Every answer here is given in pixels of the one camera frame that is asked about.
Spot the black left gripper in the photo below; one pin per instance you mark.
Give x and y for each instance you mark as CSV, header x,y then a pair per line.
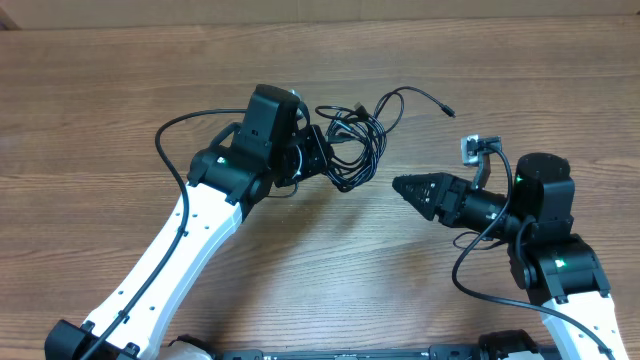
x,y
318,154

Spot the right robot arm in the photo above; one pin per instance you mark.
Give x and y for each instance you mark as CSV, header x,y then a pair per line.
x,y
561,274

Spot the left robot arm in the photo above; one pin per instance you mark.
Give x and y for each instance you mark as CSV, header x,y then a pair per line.
x,y
236,171

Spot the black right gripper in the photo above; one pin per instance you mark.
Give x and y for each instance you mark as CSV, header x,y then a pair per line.
x,y
448,199

